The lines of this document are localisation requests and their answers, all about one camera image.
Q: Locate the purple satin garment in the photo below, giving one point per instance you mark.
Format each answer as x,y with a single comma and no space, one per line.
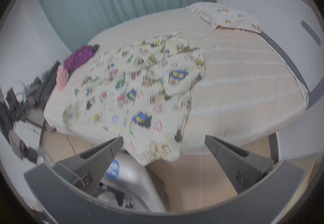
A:
78,57

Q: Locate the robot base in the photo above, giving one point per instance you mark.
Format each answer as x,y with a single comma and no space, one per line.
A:
134,180

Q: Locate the pink garment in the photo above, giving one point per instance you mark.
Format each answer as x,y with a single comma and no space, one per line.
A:
62,77

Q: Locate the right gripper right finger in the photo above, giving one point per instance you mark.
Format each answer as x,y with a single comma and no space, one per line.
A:
240,164

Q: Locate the white printed pyjama top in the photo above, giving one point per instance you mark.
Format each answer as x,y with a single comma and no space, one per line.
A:
131,86

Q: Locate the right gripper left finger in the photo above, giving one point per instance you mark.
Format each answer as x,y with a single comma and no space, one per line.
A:
88,167

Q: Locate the white printed pillow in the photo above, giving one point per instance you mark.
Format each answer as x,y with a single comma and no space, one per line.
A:
227,15

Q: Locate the bed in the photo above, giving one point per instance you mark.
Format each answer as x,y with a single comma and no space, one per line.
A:
240,78

